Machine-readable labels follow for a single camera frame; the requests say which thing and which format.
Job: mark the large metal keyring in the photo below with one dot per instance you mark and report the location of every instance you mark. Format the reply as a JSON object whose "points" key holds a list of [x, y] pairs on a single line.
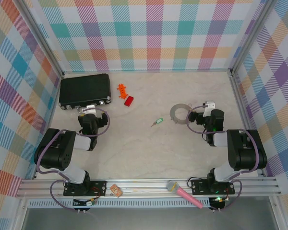
{"points": [[173, 113]]}

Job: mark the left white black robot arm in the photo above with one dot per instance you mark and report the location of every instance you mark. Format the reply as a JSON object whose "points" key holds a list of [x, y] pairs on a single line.
{"points": [[52, 148]]}

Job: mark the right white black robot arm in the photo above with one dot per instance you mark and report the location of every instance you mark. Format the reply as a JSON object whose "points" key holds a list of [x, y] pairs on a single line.
{"points": [[244, 148]]}

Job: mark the black hard case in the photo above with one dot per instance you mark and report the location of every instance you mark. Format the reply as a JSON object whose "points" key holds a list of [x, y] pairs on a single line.
{"points": [[84, 89]]}

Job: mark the red plastic brick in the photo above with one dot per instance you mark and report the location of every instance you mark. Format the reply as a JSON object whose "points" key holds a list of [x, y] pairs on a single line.
{"points": [[129, 101]]}

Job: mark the orange plastic toy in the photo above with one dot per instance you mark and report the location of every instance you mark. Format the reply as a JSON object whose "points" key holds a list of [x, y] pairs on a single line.
{"points": [[122, 91]]}

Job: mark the small orange patterned card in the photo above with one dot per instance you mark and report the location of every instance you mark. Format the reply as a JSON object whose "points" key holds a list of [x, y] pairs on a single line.
{"points": [[116, 190]]}

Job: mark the pink toy microphone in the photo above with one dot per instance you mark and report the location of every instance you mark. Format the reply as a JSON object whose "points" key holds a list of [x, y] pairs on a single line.
{"points": [[184, 194]]}

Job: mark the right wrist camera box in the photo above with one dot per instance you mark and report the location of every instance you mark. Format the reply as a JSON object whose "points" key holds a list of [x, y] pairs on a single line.
{"points": [[210, 105]]}

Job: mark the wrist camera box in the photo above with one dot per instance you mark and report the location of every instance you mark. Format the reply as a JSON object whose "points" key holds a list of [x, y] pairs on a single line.
{"points": [[210, 105], [91, 106]]}

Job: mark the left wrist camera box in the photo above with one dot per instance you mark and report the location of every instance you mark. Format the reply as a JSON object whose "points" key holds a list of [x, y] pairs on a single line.
{"points": [[91, 106]]}

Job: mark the aluminium frame bar short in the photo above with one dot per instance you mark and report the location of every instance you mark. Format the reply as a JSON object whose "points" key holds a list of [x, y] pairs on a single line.
{"points": [[247, 124]]}

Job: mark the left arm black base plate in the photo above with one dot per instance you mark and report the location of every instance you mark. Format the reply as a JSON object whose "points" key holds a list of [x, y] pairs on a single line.
{"points": [[98, 188]]}

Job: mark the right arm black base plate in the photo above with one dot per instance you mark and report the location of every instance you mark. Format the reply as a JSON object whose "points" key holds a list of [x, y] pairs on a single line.
{"points": [[201, 187]]}

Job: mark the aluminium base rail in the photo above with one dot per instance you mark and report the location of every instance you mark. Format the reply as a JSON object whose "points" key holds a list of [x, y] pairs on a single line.
{"points": [[146, 185]]}

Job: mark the aluminium frame post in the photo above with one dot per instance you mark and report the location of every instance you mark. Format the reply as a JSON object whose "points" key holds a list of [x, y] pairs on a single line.
{"points": [[250, 36], [44, 40]]}

